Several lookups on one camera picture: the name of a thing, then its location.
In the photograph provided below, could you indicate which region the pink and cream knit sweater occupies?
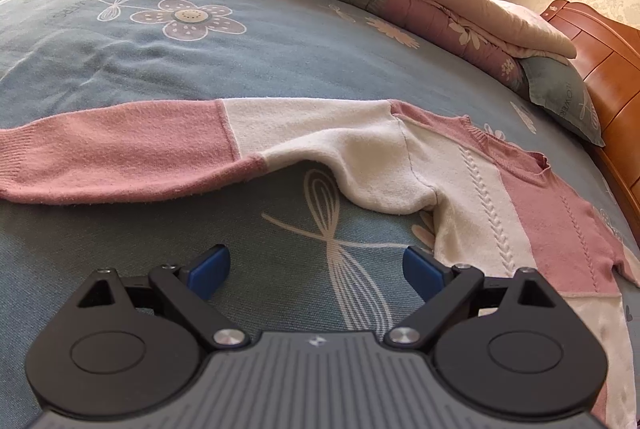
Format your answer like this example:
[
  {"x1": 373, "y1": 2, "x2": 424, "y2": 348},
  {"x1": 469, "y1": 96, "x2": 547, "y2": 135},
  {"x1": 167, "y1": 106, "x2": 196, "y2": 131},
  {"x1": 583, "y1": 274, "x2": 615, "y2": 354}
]
[{"x1": 1, "y1": 98, "x2": 639, "y2": 428}]

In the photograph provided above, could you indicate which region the blue floral bed sheet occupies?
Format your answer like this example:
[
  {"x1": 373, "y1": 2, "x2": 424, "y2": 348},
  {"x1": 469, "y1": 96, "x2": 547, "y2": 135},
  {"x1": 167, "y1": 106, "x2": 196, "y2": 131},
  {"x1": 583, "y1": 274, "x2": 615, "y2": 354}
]
[{"x1": 1, "y1": 0, "x2": 634, "y2": 428}]

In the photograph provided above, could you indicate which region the grey-green flower pillow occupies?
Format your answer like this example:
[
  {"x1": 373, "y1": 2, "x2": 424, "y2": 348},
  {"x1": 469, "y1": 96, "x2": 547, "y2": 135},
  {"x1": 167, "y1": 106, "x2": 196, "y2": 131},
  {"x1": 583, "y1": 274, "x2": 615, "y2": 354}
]
[{"x1": 520, "y1": 56, "x2": 605, "y2": 147}]

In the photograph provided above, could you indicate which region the orange wooden headboard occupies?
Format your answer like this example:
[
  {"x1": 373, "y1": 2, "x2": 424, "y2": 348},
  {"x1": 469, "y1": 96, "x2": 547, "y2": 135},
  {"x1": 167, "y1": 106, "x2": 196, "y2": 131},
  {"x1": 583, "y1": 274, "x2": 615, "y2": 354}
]
[{"x1": 542, "y1": 0, "x2": 640, "y2": 237}]

